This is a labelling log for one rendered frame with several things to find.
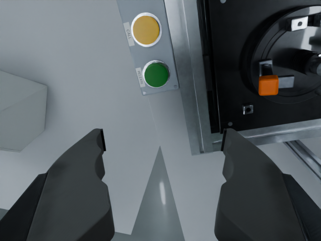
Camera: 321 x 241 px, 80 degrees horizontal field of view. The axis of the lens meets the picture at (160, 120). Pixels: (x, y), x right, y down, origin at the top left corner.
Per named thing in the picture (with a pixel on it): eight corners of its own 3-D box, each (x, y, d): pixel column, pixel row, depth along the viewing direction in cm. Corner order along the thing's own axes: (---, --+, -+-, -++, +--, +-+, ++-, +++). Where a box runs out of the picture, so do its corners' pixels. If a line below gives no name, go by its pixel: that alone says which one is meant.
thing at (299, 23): (284, 31, 27) (291, 31, 25) (285, 19, 26) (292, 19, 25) (300, 27, 26) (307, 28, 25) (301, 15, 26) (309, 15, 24)
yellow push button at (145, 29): (138, 45, 32) (136, 47, 30) (131, 19, 30) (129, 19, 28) (162, 40, 31) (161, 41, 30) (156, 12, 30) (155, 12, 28)
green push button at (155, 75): (148, 86, 35) (147, 89, 33) (143, 64, 33) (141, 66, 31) (170, 82, 34) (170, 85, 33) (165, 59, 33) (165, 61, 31)
